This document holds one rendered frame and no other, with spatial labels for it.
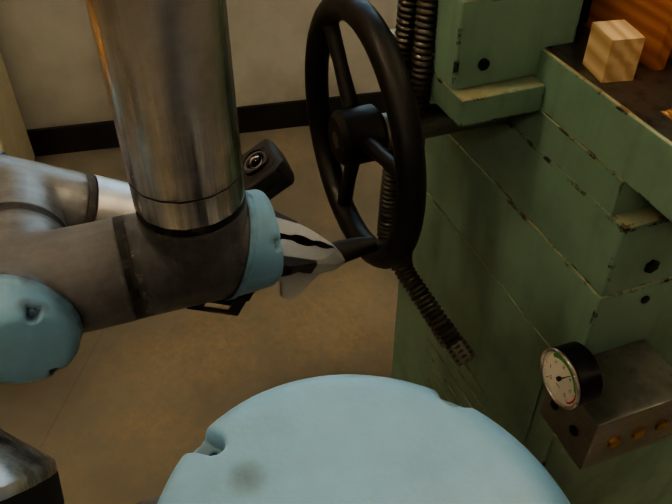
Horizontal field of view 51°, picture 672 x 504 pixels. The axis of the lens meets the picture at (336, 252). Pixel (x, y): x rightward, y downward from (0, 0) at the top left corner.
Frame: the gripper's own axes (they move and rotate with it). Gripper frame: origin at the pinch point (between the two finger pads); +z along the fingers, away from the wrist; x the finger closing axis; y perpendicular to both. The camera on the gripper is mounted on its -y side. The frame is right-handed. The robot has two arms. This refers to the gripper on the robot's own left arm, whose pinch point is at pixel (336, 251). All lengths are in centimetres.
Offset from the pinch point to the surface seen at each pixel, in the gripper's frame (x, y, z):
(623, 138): 7.9, -23.5, 14.0
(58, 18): -150, 46, -5
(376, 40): -4.9, -19.5, -5.1
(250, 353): -52, 67, 37
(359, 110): -10.1, -11.0, 0.6
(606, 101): 4.6, -25.1, 13.0
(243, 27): -144, 28, 41
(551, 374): 15.0, -1.2, 19.7
